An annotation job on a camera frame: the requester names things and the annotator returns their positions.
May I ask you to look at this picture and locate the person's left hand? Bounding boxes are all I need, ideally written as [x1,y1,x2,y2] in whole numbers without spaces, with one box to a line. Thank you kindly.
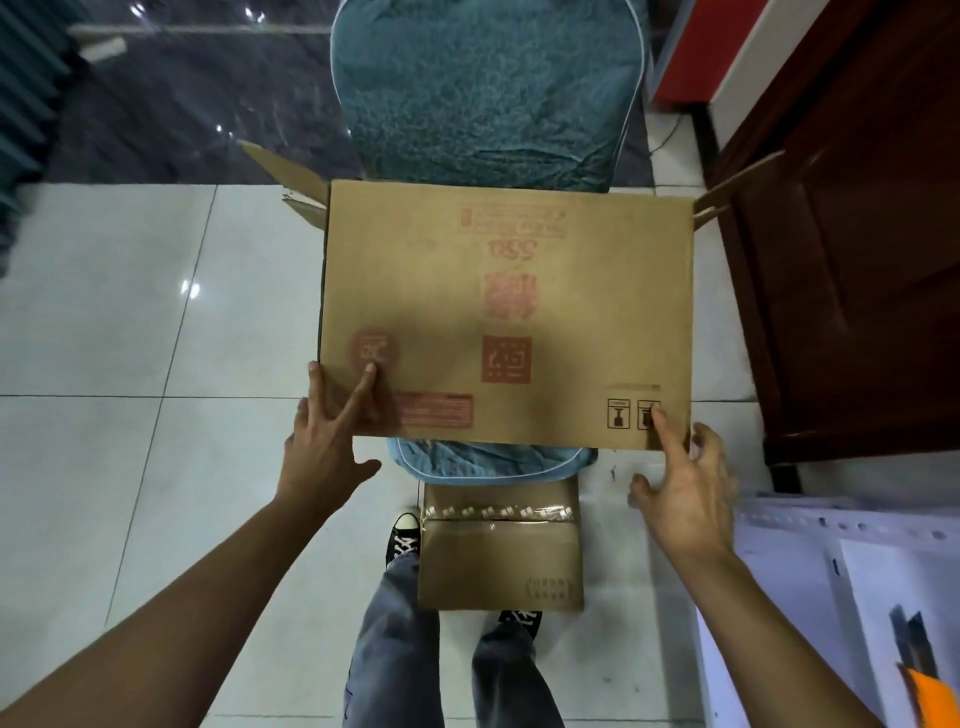
[274,361,383,519]

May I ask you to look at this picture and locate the person's right hand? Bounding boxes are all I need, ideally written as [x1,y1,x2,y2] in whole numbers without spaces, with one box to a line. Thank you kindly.
[627,402,740,564]

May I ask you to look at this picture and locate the white metal shelving rack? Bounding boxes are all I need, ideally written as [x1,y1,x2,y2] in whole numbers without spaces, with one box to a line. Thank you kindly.
[693,495,960,728]

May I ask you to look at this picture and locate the large brown cardboard box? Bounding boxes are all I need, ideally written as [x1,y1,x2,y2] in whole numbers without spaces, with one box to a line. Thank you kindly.
[240,142,785,452]

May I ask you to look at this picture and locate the orange utility knife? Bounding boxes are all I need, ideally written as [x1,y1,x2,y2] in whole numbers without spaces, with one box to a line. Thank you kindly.
[889,603,960,728]

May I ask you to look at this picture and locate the person's right forearm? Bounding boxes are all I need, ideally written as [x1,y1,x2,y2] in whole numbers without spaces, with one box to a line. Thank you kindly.
[675,540,879,728]

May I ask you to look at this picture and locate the person's left forearm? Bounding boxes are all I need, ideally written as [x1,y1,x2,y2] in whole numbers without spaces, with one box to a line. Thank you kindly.
[0,495,324,728]

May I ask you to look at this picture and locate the person's grey trouser legs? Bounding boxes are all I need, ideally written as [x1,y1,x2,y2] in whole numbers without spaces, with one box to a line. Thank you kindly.
[342,555,569,728]

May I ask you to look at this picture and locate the black and white sneaker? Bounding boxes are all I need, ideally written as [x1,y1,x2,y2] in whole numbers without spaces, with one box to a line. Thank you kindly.
[499,607,543,639]
[385,510,423,567]

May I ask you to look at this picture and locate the small printed brown carton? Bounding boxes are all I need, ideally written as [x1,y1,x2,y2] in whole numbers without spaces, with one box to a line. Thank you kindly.
[417,480,585,612]

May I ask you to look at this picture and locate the dark wooden door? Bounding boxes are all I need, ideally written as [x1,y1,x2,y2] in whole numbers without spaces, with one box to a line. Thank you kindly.
[712,0,960,467]

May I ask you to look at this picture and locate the teal fabric chair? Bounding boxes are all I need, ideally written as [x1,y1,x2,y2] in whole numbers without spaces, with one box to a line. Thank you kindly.
[330,0,650,194]

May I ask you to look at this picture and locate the blue pleated curtain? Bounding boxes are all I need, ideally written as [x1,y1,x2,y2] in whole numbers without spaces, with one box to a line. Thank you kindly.
[0,0,84,279]

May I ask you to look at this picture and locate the white power strip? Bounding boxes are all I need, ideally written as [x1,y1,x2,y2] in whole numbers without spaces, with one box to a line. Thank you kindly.
[78,36,129,65]

